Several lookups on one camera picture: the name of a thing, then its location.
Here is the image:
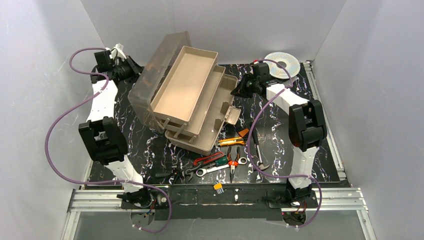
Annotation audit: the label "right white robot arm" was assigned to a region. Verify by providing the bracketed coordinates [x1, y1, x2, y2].
[231, 60, 327, 202]

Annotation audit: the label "red utility knife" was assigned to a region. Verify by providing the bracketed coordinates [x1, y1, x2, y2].
[193, 151, 225, 166]

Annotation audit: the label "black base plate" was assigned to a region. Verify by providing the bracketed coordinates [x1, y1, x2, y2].
[117, 183, 318, 221]

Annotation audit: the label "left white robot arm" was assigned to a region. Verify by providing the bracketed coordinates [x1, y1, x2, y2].
[78, 44, 149, 203]

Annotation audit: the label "green stubby screwdriver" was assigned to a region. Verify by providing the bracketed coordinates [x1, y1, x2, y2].
[204, 156, 229, 168]

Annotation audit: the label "black handled hammer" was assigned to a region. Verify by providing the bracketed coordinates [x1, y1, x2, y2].
[249, 121, 270, 171]

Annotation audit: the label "orange handled pliers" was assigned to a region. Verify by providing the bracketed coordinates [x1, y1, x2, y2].
[226, 146, 241, 184]

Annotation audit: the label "black grey wire stripper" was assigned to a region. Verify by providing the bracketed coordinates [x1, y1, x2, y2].
[153, 150, 202, 185]

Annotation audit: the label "aluminium frame rail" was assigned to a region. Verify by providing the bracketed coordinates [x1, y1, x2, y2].
[61, 60, 377, 240]

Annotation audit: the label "beige plastic tool box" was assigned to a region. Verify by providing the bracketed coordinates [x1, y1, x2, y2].
[128, 31, 241, 155]

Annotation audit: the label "yellow utility knife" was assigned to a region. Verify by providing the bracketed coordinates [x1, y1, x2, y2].
[215, 140, 246, 147]

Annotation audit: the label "yellow black screwdriver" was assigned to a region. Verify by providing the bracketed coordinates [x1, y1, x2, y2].
[217, 136, 243, 143]

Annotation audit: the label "silver combination wrench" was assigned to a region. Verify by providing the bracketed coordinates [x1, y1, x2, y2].
[195, 157, 248, 177]

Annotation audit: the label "orange hex key set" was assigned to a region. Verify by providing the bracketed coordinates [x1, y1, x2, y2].
[235, 127, 249, 138]

